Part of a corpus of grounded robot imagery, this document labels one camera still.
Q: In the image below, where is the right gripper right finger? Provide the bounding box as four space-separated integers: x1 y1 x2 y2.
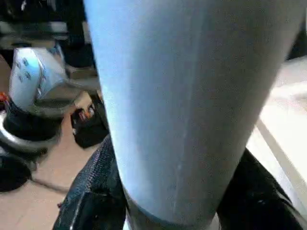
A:
215 146 305 230

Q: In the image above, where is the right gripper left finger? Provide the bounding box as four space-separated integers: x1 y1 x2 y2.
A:
56 134 128 230

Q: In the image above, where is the white plastic table top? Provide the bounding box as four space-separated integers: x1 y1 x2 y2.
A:
244 57 307 216

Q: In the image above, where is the white plastic table leg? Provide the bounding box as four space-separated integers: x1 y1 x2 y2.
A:
83 0 303 230

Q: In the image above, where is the black box with orange label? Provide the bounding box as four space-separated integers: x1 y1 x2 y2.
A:
71 93 108 149

